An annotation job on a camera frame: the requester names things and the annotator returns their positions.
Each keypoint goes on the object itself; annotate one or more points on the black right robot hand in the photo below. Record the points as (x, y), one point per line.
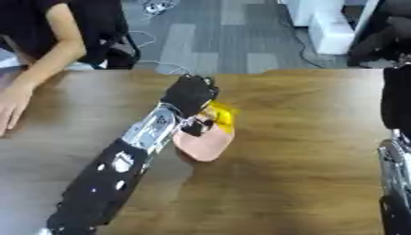
(397, 98)

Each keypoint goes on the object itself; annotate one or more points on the person's hand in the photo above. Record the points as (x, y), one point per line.
(10, 107)

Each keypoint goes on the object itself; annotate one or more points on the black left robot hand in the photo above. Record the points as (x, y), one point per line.
(187, 93)

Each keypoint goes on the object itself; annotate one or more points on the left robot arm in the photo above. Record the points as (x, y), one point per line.
(115, 171)

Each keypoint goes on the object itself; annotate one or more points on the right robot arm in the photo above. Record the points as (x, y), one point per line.
(396, 180)

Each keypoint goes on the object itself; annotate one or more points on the person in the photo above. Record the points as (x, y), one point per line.
(45, 46)

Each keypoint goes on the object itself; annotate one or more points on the white power strip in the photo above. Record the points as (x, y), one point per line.
(154, 7)

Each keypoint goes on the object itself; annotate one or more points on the white cabinet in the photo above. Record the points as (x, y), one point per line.
(329, 24)

